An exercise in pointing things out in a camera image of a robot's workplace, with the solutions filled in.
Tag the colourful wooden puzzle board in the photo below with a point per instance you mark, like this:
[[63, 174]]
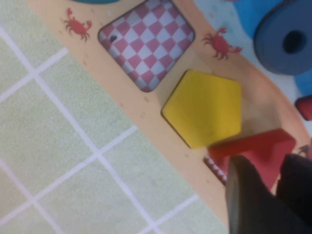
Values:
[[151, 117]]

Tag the red triangle block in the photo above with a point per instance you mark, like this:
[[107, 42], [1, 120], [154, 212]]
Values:
[[263, 146]]

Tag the yellow pentagon block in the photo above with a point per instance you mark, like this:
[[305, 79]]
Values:
[[204, 109]]

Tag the green checked tablecloth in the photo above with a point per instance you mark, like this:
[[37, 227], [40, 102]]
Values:
[[61, 146]]

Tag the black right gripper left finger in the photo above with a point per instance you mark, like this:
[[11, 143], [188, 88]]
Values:
[[251, 207]]

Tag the red number seven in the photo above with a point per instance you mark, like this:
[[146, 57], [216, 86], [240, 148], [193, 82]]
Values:
[[306, 107]]

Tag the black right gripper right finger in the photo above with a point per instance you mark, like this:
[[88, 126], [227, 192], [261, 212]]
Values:
[[297, 182]]

